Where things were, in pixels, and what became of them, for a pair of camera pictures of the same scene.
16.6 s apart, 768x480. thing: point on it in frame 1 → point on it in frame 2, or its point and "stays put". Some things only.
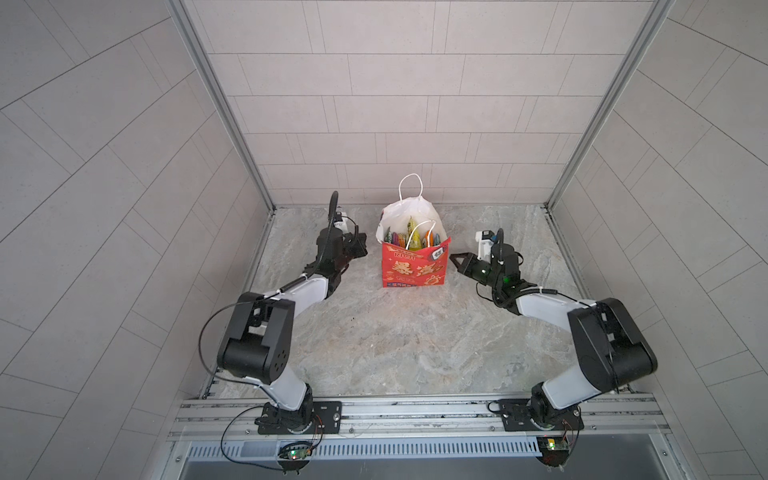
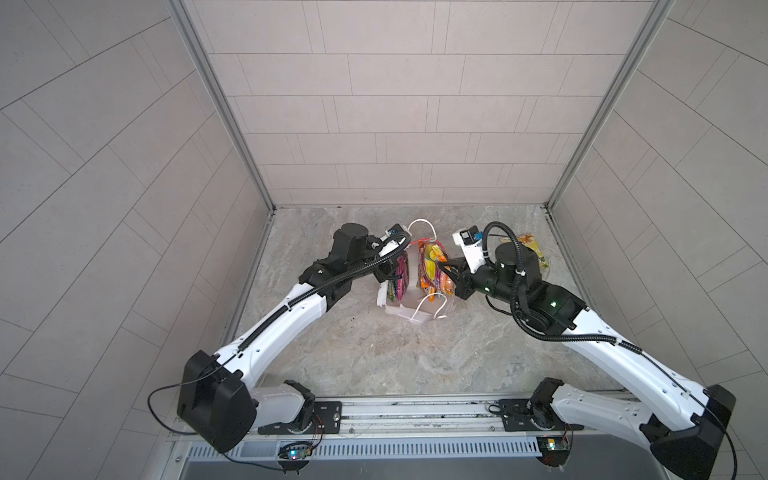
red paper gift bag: (412, 267) → (414, 304)
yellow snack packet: (415, 243) → (528, 240)
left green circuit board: (296, 451) stays put
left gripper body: (347, 251) → (380, 272)
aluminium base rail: (411, 418) stays put
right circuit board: (555, 450) stays put
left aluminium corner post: (242, 137) stays put
